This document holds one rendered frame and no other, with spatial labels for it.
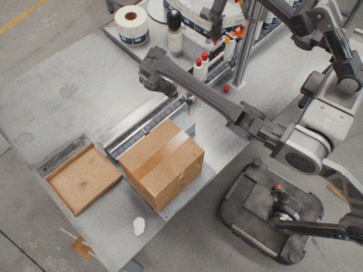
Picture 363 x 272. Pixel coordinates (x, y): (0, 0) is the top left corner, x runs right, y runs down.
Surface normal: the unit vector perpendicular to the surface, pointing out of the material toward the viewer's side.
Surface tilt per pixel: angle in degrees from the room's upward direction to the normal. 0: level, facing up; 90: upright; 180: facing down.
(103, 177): 0
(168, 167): 0
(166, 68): 34
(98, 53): 0
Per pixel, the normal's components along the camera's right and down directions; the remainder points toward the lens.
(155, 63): 0.15, 0.07
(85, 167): 0.00, -0.47
